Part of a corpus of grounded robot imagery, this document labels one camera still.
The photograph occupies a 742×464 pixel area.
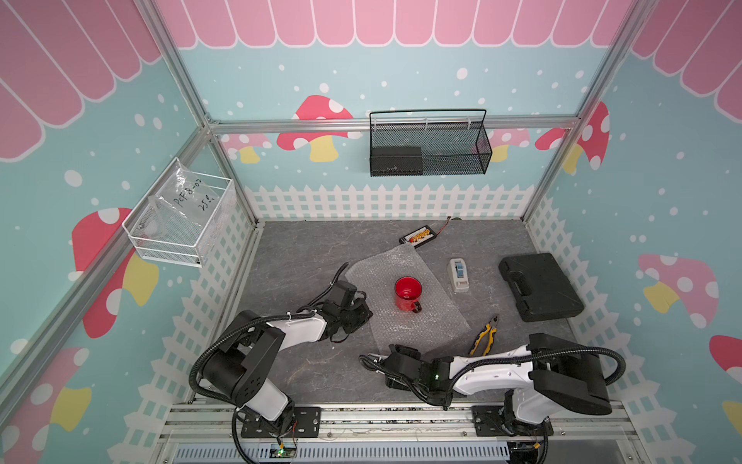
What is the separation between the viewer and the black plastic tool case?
0.91 meters

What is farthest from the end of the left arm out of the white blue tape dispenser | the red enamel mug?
the white blue tape dispenser

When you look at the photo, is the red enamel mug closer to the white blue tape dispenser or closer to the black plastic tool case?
the white blue tape dispenser

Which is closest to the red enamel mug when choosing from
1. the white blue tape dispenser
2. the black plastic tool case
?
the white blue tape dispenser

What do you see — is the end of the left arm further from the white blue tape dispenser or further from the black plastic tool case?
the black plastic tool case

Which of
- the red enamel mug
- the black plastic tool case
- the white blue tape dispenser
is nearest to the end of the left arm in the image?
the red enamel mug

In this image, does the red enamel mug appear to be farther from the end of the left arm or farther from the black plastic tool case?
the black plastic tool case

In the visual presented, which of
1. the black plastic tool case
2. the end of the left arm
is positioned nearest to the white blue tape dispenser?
the black plastic tool case

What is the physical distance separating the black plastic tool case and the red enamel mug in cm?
33

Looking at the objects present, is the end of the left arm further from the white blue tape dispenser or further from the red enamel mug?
the white blue tape dispenser

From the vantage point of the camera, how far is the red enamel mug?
3.00 ft

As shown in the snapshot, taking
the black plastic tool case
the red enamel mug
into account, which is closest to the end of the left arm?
the red enamel mug
